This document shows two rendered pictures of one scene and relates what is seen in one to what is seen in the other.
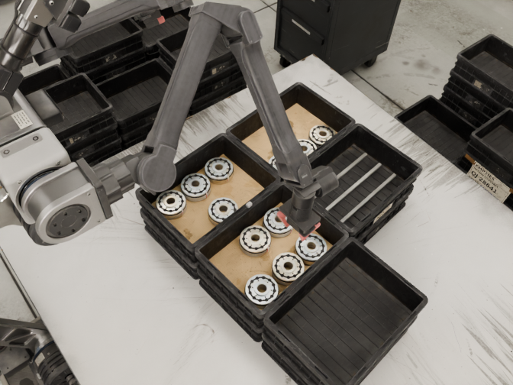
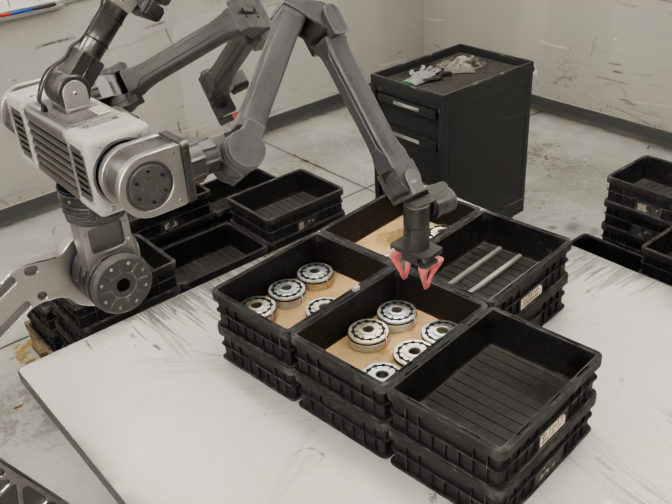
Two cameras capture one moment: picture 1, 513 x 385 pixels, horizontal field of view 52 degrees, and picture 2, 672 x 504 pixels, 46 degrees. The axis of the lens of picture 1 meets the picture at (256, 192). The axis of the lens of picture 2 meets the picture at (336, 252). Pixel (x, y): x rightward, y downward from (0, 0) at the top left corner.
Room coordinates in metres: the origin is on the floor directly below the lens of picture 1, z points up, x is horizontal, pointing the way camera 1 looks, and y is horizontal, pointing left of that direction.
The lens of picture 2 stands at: (-0.70, -0.02, 2.04)
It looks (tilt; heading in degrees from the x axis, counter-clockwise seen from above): 31 degrees down; 3
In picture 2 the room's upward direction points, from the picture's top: 4 degrees counter-clockwise
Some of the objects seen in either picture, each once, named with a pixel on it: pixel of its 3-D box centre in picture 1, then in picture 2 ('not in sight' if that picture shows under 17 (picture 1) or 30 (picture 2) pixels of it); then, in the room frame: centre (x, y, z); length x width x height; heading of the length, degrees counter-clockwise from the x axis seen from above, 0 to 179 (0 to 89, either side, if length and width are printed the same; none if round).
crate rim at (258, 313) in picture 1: (272, 244); (390, 323); (0.84, -0.06, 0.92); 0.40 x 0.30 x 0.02; 137
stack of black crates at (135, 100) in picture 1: (143, 111); (212, 287); (1.97, 0.63, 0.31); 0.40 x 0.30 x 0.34; 131
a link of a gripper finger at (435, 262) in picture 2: (301, 228); (422, 268); (0.79, -0.13, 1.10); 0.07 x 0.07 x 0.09; 46
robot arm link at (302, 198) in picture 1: (304, 194); (418, 212); (0.81, -0.13, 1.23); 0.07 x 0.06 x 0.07; 130
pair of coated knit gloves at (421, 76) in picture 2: not in sight; (422, 74); (2.79, -0.29, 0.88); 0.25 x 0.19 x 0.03; 131
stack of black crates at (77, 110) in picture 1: (71, 139); (120, 317); (1.70, 0.92, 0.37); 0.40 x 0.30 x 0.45; 131
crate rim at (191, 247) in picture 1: (208, 187); (303, 280); (1.05, 0.16, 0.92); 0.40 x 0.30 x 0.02; 137
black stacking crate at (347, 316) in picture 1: (343, 317); (495, 393); (0.64, -0.28, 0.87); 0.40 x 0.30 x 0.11; 137
